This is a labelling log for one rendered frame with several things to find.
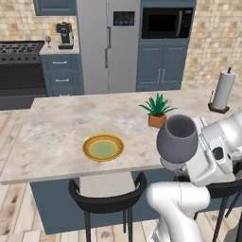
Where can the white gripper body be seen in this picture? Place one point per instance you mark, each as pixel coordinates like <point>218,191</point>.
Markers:
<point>201,164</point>

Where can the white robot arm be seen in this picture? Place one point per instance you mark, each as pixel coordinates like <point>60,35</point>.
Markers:
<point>179,204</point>

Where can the dark grey wine glass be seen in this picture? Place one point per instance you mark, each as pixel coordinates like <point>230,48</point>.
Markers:
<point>176,141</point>

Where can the yellow and green plate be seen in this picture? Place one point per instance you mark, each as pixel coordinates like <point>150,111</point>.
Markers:
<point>103,148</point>

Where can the small grey wine glass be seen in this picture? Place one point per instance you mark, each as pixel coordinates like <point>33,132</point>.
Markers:
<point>48,39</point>

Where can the black bar stool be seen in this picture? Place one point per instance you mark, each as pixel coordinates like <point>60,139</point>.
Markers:
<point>104,204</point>
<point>227,190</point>

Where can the potted green plant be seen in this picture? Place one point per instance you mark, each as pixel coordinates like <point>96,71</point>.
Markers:
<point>157,108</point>

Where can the paper towel holder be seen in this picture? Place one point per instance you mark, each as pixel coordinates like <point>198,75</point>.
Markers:
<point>223,88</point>

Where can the blue tall cupboard run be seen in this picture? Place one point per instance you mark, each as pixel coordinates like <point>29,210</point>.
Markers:
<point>164,63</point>

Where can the black microwave oven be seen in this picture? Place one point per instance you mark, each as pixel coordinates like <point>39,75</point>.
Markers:
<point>164,23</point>

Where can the blue kitchen island base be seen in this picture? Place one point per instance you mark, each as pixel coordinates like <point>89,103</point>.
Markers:
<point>50,204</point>

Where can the stainless steel fridge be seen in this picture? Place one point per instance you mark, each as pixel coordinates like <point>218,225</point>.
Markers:
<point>94,47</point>

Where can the blue drawer cabinet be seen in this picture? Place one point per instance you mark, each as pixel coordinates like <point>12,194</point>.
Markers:
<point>61,74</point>

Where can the black coffee machine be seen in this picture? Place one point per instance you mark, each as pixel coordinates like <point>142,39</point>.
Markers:
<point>65,36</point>

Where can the black stove with oven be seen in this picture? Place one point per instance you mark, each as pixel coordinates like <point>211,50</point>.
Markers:
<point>19,72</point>

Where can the blue wall cupboard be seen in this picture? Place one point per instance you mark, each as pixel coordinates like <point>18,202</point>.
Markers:
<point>55,7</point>

